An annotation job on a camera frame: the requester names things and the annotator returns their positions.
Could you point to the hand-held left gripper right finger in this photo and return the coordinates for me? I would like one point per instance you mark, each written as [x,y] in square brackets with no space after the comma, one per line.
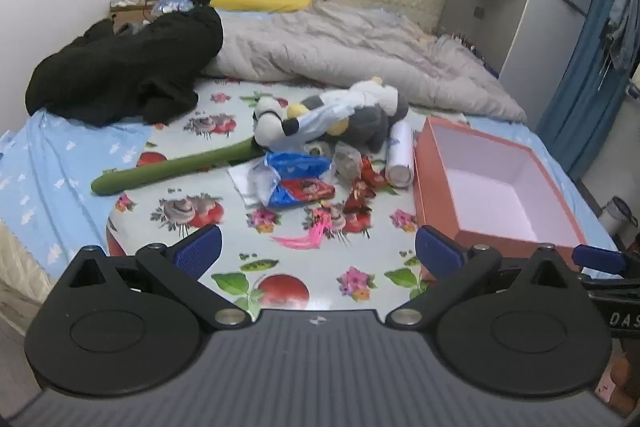
[436,252]

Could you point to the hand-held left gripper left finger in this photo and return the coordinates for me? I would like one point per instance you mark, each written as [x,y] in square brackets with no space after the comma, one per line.
[200,251]

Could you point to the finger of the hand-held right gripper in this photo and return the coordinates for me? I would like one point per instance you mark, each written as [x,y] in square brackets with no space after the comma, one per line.
[615,285]
[602,261]

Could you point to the white tissue paper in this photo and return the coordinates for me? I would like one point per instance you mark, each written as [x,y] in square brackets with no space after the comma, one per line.
[240,183]

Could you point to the salmon cardboard box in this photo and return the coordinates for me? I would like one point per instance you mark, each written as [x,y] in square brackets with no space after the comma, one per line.
[500,187]

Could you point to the red candy wrapper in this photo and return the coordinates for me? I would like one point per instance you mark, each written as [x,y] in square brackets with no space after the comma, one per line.
[372,172]
[360,198]

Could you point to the pink feather toy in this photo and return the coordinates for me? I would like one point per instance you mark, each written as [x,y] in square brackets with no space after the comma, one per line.
[315,232]

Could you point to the red cartoon snack packet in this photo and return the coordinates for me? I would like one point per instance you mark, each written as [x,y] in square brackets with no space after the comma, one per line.
[307,191]

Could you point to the white tape roll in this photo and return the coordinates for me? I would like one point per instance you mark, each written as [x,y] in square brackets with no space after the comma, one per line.
[309,149]

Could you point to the panda plush toy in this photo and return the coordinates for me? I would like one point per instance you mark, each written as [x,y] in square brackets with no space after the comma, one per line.
[270,117]

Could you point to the blue face mask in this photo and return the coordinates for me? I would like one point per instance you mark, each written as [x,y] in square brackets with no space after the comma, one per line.
[320,119]

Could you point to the person's right hand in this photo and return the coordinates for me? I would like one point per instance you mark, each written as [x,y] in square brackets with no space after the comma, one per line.
[624,372]

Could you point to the white trash bin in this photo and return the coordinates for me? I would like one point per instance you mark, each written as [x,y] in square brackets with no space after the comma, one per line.
[612,217]

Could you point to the floral printed mat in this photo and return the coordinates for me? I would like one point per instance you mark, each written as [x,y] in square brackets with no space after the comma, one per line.
[300,267]

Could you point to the white spray can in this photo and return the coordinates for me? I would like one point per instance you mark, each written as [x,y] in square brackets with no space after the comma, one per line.
[400,152]

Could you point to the grey penguin plush toy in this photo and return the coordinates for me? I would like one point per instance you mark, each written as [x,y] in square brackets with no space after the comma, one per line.
[370,127]

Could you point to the blue curtain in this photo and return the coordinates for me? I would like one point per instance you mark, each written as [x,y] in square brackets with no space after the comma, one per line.
[575,97]

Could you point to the light blue bed sheet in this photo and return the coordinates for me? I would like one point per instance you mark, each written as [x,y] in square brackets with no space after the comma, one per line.
[50,167]

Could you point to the cream bed base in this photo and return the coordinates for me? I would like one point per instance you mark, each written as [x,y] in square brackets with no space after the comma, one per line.
[20,267]

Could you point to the black clothing pile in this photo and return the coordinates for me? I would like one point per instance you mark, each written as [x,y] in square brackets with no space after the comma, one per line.
[125,67]

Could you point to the cluster of small bottles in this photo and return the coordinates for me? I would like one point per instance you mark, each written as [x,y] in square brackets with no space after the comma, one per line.
[470,47]

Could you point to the blue denim hanging garment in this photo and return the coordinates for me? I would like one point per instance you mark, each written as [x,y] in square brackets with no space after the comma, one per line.
[620,32]

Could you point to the grey duvet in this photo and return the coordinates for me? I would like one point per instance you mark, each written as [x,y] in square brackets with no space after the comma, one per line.
[325,47]

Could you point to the tall bedside cabinet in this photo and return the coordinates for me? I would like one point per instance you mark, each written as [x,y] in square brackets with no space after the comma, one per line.
[525,32]

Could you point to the brown cardboard box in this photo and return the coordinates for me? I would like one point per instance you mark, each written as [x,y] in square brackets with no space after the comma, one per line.
[125,16]

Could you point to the blue printed bag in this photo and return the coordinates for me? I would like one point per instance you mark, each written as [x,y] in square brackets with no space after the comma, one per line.
[172,5]

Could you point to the dark wall switch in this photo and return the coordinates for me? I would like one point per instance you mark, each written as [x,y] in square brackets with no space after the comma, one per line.
[479,12]

